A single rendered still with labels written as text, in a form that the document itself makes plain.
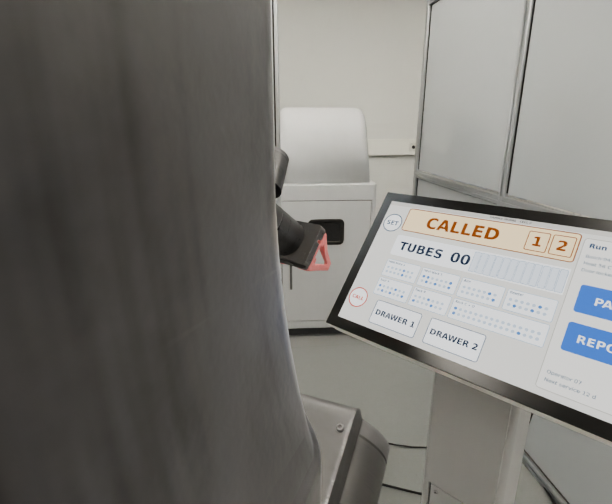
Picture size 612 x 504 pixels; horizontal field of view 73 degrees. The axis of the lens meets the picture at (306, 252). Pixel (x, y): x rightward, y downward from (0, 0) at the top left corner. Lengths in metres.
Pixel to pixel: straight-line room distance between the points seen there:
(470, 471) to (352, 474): 0.77
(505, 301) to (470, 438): 0.30
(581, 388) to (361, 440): 0.52
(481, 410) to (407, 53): 3.76
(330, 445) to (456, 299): 0.60
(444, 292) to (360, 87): 3.51
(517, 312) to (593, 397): 0.15
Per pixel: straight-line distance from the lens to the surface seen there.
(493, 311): 0.73
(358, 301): 0.81
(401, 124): 4.26
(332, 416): 0.18
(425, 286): 0.77
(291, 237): 0.60
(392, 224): 0.86
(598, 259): 0.75
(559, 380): 0.69
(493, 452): 0.90
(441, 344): 0.73
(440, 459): 0.97
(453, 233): 0.81
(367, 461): 0.19
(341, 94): 4.11
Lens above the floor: 1.34
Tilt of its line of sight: 17 degrees down
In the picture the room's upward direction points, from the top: straight up
